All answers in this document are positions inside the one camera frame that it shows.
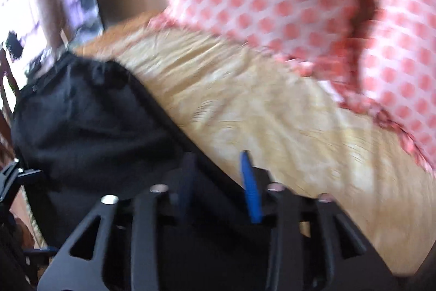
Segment beige blanket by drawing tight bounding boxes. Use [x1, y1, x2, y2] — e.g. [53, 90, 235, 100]
[73, 13, 436, 278]

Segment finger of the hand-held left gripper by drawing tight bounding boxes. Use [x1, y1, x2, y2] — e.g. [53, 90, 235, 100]
[20, 245, 59, 258]
[0, 157, 43, 210]

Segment brown wooden frame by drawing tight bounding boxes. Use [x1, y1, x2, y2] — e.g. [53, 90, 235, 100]
[0, 46, 22, 158]

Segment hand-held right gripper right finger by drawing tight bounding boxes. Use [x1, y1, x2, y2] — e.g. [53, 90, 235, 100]
[239, 150, 400, 291]

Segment black pants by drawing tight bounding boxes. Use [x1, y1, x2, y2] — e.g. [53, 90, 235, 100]
[10, 52, 309, 291]

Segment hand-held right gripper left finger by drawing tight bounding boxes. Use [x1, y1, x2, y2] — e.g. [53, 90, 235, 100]
[37, 152, 202, 291]

